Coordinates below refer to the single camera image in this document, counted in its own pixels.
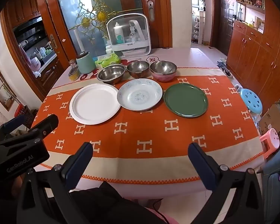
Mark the pink steel bowl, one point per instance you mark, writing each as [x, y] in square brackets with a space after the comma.
[162, 66]
[163, 80]

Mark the green tissue pack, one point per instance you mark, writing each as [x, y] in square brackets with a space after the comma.
[107, 60]

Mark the white bottle with green label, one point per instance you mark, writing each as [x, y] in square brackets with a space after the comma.
[118, 33]

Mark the white shoe rack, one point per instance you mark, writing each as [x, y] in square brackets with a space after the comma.
[198, 26]

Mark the medium steel bowl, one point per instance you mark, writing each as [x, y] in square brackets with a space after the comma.
[137, 68]

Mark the large steel bowl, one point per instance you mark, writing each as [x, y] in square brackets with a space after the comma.
[111, 73]

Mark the grey chair with purple print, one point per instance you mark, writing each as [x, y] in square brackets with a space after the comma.
[276, 186]

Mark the pink rice cooker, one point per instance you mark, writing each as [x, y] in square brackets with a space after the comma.
[35, 63]

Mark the glass door with gold ornament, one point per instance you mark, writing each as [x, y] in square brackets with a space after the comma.
[88, 7]

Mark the wooden framed wall niche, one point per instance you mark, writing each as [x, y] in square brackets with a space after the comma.
[2, 89]

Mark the light blue plastic stool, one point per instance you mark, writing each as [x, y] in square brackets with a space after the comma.
[250, 100]

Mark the glass jar with yellow contents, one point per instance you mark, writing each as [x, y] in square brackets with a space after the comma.
[73, 72]

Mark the person's dark clothing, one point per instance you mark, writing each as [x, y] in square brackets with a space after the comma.
[102, 205]

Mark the white plate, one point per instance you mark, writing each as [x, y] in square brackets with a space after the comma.
[94, 103]

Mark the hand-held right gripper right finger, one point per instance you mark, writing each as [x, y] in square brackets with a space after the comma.
[198, 159]

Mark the small white bottle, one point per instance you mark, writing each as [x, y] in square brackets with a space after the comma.
[109, 50]

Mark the green plate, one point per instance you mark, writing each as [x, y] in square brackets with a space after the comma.
[185, 100]

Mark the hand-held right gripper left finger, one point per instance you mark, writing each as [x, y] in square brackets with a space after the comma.
[83, 155]

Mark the cardboard box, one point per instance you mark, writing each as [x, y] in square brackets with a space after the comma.
[271, 119]

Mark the pink plastic stool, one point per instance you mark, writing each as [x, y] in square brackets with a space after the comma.
[270, 142]

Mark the orange patterned tablecloth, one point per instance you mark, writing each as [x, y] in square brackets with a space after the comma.
[140, 130]
[184, 57]

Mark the white storage box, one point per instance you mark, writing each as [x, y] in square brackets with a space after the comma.
[128, 33]

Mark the blue patterned porcelain plate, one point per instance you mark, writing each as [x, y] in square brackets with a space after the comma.
[140, 94]

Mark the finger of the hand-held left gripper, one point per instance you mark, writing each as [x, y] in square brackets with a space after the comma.
[45, 123]
[12, 123]

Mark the clear spray bottle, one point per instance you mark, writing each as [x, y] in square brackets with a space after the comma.
[132, 35]

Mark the wooden kitchen cabinet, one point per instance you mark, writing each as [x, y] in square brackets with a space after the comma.
[30, 39]

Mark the mint green jar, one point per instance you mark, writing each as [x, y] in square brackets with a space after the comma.
[85, 63]

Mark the dark entry door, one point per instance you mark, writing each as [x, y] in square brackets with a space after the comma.
[224, 21]

